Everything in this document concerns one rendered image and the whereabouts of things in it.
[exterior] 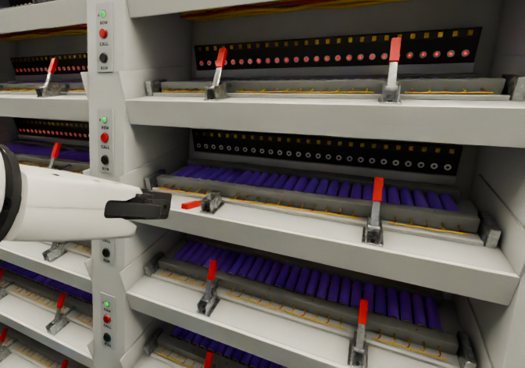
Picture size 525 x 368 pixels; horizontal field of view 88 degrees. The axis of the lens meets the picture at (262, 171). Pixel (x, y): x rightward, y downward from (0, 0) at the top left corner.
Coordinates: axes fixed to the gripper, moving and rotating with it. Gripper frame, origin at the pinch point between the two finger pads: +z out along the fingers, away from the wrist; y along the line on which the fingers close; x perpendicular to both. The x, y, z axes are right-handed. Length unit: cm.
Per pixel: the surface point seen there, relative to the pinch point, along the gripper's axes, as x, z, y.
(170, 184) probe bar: 2.6, 19.8, -12.5
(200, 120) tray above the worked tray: 13.9, 11.6, -2.4
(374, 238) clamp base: -0.5, 16.0, 26.5
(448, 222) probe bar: 3.4, 20.3, 36.3
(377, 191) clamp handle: 6.1, 15.6, 26.2
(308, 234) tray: -1.6, 14.7, 17.6
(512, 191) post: 8.5, 17.5, 42.2
